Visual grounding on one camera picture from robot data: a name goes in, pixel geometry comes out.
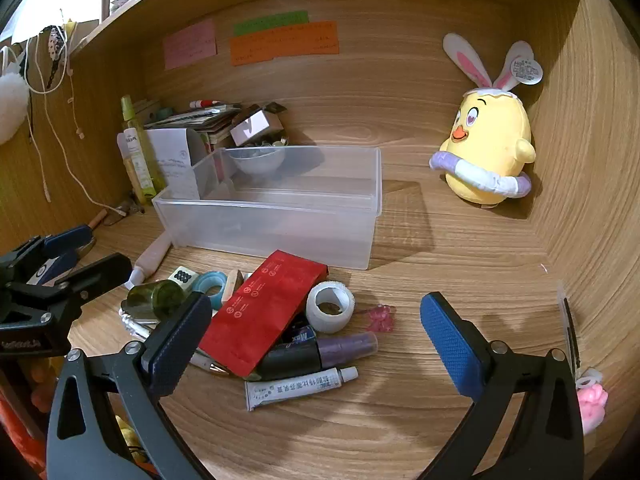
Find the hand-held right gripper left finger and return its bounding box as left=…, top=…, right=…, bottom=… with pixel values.
left=46, top=292, right=213, bottom=480

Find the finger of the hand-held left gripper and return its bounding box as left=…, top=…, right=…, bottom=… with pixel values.
left=6, top=253, right=134, bottom=312
left=0, top=225, right=96, bottom=273

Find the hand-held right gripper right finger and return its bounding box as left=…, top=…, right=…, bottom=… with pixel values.
left=420, top=291, right=586, bottom=480

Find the white twisted hair tie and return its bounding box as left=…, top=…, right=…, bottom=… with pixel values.
left=119, top=309, right=152, bottom=339

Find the white squeeze tube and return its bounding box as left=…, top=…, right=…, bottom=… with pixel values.
left=130, top=232, right=174, bottom=287

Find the dark green glass bottle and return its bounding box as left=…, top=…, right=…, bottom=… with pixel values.
left=121, top=280, right=187, bottom=322

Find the white block with dark dots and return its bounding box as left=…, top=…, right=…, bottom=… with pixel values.
left=167, top=266, right=194, bottom=292

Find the teal tape roll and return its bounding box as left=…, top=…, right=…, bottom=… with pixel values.
left=192, top=271, right=227, bottom=312

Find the red box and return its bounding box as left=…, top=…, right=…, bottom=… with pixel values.
left=199, top=250, right=329, bottom=379

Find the black cylindrical bottle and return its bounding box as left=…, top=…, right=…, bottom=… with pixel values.
left=256, top=344, right=324, bottom=382

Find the white tape roll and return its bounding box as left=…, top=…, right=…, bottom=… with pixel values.
left=306, top=281, right=356, bottom=334

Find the white ointment tube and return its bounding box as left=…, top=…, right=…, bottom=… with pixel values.
left=244, top=366, right=360, bottom=412

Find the clear plastic storage box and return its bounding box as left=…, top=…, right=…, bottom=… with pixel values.
left=151, top=146, right=383, bottom=271

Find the pink bear charm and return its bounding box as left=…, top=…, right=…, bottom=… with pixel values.
left=367, top=305, right=396, bottom=334

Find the beige eraser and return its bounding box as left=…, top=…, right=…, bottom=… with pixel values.
left=221, top=270, right=244, bottom=307

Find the purple translucent tube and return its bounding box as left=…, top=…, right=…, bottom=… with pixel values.
left=317, top=332, right=379, bottom=369

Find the orange cloth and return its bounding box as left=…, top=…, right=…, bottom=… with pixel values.
left=0, top=385, right=48, bottom=480

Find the yellow-green spray bottle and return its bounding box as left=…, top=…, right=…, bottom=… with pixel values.
left=119, top=94, right=164, bottom=206

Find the white printed paper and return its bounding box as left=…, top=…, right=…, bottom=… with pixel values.
left=145, top=128, right=202, bottom=201

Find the blue labelled packet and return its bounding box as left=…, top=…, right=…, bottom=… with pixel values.
left=289, top=324, right=318, bottom=347

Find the white fluffy pompom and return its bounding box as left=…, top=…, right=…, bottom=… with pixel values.
left=0, top=71, right=29, bottom=147

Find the pink figurine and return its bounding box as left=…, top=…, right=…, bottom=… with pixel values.
left=574, top=367, right=610, bottom=437

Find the stack of booklets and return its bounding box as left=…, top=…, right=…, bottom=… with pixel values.
left=144, top=102, right=242, bottom=147

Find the metal bowl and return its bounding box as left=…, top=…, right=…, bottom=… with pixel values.
left=227, top=146, right=286, bottom=177

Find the yellow chick plush toy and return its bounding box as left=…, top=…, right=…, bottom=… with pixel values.
left=429, top=33, right=544, bottom=206

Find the small white cardboard box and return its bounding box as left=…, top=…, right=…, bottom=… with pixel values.
left=229, top=109, right=284, bottom=147

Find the pink sticky note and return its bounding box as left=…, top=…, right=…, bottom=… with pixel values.
left=163, top=18, right=219, bottom=71

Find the orange sticky note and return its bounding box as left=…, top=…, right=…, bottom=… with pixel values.
left=229, top=20, right=341, bottom=67

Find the green sticky note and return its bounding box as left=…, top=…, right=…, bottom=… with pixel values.
left=233, top=10, right=310, bottom=37

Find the white cable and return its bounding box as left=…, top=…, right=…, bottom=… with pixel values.
left=20, top=32, right=132, bottom=217

